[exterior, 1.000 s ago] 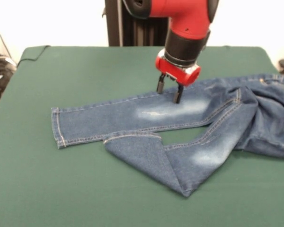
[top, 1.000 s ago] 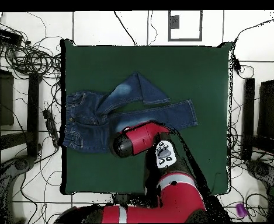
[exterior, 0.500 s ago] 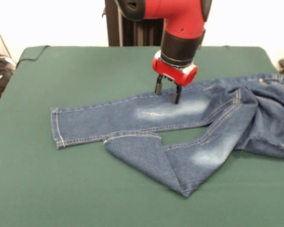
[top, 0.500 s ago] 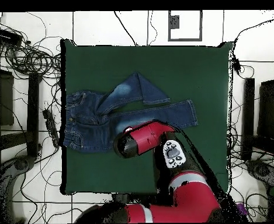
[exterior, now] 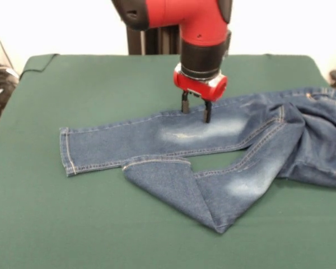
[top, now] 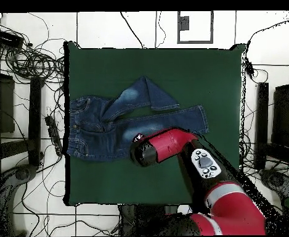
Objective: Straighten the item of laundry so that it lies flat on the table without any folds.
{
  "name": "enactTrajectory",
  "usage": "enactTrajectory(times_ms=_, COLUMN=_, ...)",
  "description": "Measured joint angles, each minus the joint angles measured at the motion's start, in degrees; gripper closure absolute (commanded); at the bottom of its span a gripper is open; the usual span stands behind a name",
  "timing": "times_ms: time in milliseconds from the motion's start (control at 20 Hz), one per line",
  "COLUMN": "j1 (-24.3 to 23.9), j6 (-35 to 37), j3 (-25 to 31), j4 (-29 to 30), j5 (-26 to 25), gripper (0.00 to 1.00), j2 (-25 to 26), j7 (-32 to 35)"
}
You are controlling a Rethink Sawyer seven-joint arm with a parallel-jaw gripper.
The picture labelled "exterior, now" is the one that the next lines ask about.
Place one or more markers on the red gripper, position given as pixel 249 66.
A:
pixel 201 87

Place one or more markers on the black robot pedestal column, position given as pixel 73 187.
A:
pixel 156 42

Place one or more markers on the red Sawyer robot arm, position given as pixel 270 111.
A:
pixel 201 28

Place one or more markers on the dark green table cloth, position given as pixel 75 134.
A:
pixel 72 210

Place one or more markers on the blue denim jeans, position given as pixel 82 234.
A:
pixel 184 145

